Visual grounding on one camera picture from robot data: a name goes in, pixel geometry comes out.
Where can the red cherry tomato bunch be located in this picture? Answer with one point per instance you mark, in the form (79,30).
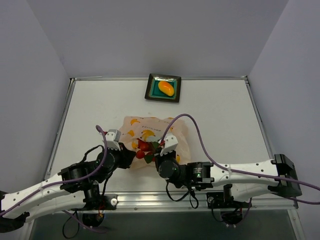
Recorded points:
(147,151)

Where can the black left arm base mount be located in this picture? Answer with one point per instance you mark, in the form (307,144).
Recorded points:
(90,216)

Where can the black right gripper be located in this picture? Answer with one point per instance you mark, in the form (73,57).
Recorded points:
(160,158)

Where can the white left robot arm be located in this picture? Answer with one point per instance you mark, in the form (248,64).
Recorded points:
(74,187)

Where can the yellow orange fake mango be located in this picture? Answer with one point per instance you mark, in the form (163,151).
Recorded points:
(166,88)

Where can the green square ceramic plate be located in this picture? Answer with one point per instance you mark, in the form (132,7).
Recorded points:
(152,92)

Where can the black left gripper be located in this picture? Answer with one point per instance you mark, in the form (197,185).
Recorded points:
(127,155)

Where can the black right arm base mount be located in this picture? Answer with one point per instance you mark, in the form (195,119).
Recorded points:
(225,209)

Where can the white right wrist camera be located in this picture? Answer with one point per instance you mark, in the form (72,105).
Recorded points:
(170,144)

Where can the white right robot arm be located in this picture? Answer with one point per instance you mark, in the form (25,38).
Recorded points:
(247,180)

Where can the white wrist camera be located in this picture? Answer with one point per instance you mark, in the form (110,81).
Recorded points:
(170,144)
(112,137)

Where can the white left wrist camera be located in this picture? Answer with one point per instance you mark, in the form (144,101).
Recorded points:
(112,137)

